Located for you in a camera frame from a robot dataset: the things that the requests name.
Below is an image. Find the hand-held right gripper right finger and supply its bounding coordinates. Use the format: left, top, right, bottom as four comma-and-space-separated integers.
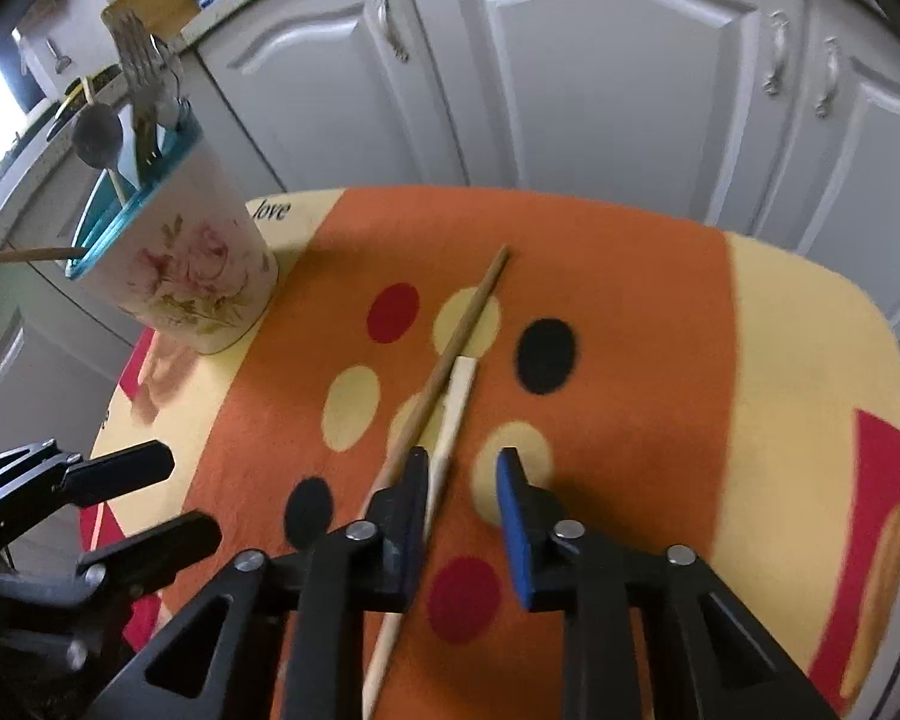
495, 447, 820, 720

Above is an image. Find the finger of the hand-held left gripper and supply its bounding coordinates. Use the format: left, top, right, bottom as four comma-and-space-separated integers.
64, 441, 176, 509
76, 511, 223, 602

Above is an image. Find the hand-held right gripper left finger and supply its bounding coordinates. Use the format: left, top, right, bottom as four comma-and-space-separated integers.
90, 447, 431, 720

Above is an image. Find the pale cream chopstick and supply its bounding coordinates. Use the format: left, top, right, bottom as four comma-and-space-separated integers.
424, 357, 477, 537

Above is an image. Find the floral utensil holder teal rim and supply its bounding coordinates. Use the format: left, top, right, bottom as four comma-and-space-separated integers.
66, 97, 280, 356

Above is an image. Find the brown wooden chopstick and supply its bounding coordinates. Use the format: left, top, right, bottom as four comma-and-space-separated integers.
361, 244, 511, 720

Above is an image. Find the thin wooden chopstick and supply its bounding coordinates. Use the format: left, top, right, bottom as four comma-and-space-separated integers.
0, 245, 85, 269

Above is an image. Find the steel spoon with wooden handle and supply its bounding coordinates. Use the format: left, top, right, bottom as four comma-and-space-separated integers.
73, 101, 130, 209

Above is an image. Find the steel fork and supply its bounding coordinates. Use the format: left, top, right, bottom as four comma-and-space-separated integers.
109, 10, 167, 166

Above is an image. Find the grey cabinet door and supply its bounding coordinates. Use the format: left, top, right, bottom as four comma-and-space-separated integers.
793, 0, 900, 335
193, 0, 490, 194
396, 0, 812, 242
0, 251, 147, 466

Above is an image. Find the orange dotted table cover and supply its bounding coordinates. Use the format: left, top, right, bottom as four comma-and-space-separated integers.
79, 186, 900, 720

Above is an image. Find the yellow and black brush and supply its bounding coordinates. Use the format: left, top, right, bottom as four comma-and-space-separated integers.
51, 66, 130, 142

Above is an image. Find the wooden cutting board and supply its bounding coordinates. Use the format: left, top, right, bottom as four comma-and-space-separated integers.
101, 0, 205, 40

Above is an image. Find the metal cabinet handle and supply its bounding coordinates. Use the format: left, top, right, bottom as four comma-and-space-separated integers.
764, 10, 793, 96
374, 0, 411, 62
813, 37, 842, 119

